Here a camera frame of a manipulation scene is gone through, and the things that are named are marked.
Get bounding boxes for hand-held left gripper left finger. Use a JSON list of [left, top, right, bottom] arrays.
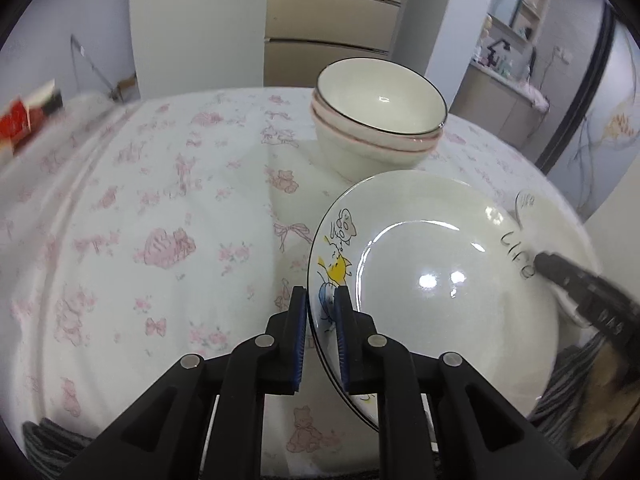
[[60, 285, 307, 480]]

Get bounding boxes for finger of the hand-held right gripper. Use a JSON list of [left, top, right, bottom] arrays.
[[532, 251, 601, 311]]

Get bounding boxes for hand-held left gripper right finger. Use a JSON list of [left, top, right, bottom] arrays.
[[334, 285, 583, 480]]

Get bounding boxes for white cartoon cat plate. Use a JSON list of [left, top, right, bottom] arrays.
[[306, 170, 560, 433]]

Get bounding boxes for pink strawberry bunny bowl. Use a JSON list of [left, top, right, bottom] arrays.
[[314, 122, 442, 184]]

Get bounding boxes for pink-rimmed ceramic bowl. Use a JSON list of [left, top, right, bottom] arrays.
[[310, 97, 446, 153]]

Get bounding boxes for white black-rimmed bowl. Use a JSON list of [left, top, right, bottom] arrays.
[[315, 57, 448, 137]]

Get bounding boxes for person's right forearm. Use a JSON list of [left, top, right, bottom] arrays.
[[567, 342, 640, 461]]

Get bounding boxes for dark-framed glass sliding door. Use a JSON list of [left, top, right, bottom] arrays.
[[535, 2, 640, 221]]

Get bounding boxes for pink cloth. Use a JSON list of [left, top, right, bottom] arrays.
[[520, 82, 551, 111]]

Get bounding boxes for beige vanity cabinet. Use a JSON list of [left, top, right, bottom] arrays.
[[467, 60, 548, 136]]

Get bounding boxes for black faucet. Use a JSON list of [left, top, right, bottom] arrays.
[[482, 37, 512, 68]]

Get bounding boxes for beige refrigerator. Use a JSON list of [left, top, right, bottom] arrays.
[[262, 0, 406, 88]]

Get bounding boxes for red paper box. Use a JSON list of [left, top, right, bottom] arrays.
[[0, 79, 65, 156]]

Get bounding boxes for wall niche shelf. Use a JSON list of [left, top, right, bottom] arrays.
[[517, 0, 547, 38]]

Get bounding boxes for long-handled mop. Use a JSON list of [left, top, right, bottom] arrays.
[[70, 34, 123, 101]]

